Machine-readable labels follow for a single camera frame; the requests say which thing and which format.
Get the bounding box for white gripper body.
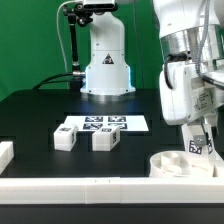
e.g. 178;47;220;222
159;62;224;125

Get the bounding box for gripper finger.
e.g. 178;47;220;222
189;120;207;146

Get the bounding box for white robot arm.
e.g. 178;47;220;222
82;0;224;146

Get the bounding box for white marker base plate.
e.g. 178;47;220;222
65;115;149;132

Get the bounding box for white U-shaped fence wall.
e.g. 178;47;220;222
0;141;224;204

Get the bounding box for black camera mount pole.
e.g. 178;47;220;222
63;3;93;91

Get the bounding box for black cables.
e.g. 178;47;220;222
31;73;75;91

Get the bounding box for white cable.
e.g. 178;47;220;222
55;0;81;74

